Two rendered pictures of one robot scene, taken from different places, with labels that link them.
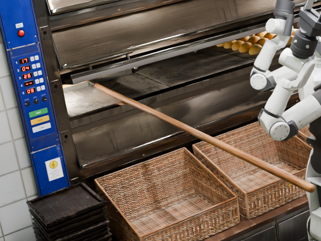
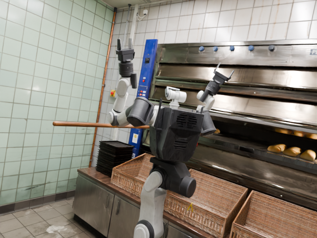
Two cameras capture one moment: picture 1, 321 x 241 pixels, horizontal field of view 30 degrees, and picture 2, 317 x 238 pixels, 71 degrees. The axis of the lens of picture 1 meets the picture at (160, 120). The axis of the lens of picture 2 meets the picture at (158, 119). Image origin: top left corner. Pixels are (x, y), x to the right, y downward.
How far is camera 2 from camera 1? 2.65 m
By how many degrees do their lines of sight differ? 64
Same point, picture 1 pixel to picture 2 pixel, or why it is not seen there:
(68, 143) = (145, 132)
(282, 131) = (109, 117)
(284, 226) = (171, 231)
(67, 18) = (162, 82)
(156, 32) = (194, 101)
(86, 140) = not seen: hidden behind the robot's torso
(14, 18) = (144, 74)
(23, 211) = not seen: hidden behind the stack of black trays
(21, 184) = (126, 138)
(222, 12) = (235, 106)
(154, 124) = not seen: hidden behind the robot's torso
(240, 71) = (237, 147)
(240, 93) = (234, 161)
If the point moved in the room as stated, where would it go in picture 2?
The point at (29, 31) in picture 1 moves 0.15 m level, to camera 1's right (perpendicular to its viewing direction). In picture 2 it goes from (146, 81) to (152, 81)
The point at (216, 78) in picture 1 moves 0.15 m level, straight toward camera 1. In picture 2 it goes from (219, 142) to (205, 140)
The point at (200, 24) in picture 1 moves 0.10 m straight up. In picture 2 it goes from (218, 106) to (220, 96)
